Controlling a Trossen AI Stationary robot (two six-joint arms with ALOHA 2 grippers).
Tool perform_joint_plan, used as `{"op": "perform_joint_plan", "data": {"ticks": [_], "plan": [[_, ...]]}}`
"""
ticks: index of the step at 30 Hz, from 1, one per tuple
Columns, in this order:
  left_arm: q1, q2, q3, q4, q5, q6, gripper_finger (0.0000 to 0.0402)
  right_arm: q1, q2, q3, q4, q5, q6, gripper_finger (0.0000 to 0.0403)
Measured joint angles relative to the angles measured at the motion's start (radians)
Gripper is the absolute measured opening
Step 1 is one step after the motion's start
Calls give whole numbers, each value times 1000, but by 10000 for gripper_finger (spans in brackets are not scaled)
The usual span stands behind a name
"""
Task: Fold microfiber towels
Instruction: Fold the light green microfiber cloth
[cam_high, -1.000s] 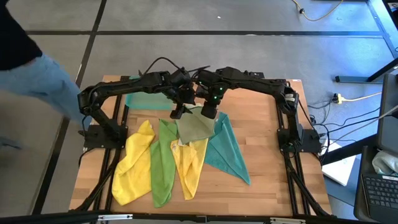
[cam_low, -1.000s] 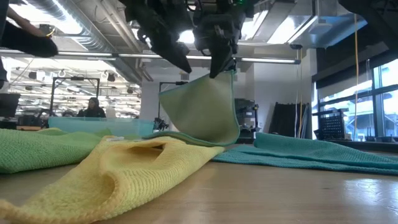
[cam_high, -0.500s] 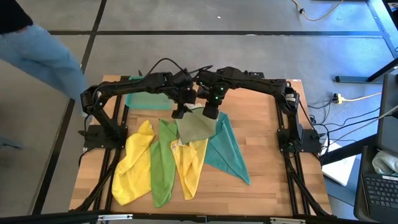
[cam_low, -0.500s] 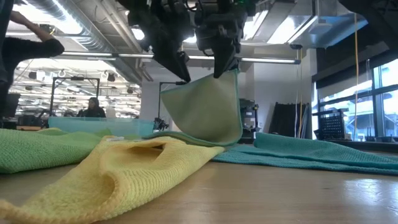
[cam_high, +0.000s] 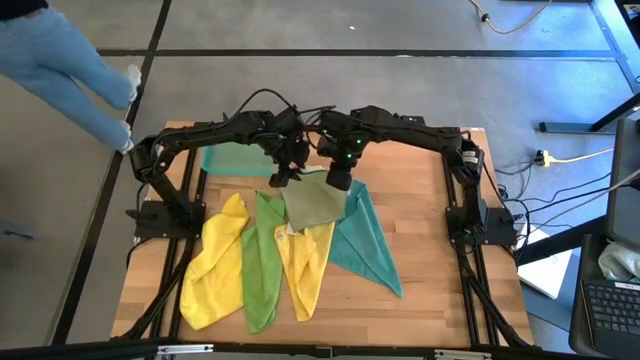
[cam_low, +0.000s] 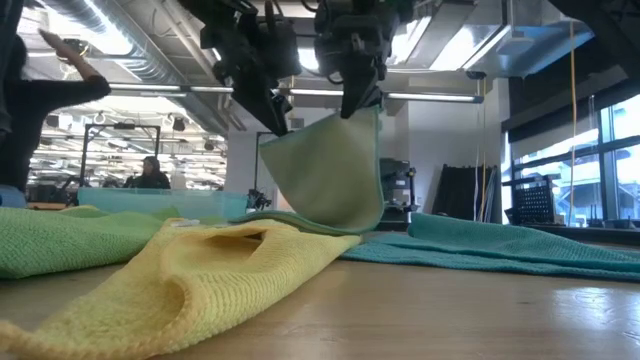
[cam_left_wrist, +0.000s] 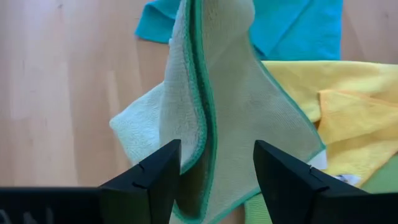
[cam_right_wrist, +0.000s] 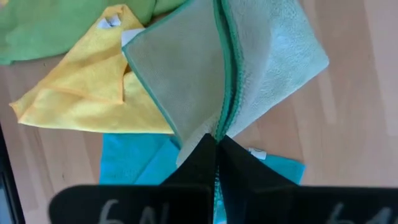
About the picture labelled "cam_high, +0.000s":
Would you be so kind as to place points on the grey crumpled cloth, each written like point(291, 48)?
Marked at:
point(620, 262)

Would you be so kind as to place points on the yellow power strip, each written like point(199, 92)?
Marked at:
point(544, 159)

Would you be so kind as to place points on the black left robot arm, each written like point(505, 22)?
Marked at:
point(200, 131)

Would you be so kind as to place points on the black diagonal bar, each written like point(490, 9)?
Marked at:
point(560, 242)

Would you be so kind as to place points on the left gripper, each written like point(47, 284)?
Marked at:
point(292, 152)

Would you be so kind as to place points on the black mounting bar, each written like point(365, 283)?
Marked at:
point(415, 121)

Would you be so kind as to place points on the green microfiber towel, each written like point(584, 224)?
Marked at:
point(260, 280)

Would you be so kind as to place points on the black laptop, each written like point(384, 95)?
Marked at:
point(615, 310)

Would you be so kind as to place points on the large yellow microfiber towel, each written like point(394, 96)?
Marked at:
point(210, 280)

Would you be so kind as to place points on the yellow microfiber towel with tag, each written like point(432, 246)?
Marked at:
point(305, 270)

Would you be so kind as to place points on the teal plastic bin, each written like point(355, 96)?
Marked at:
point(230, 160)

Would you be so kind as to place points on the person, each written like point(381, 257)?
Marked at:
point(60, 60)

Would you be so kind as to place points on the grey monitor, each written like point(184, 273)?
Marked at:
point(627, 200)

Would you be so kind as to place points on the black overhead rig beam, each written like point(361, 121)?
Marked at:
point(100, 350)

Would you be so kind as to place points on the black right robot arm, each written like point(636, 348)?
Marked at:
point(425, 134)

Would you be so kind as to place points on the black desk foot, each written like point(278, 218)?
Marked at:
point(565, 127)

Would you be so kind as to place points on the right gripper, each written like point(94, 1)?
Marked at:
point(340, 175)

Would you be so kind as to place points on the silver metal bracket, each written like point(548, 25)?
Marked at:
point(185, 349)
point(462, 355)

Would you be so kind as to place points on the olive microfiber towel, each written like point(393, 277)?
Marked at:
point(312, 205)

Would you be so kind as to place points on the black aluminium table frame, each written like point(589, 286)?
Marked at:
point(192, 180)

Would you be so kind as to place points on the teal microfiber towel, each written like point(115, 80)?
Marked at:
point(365, 245)

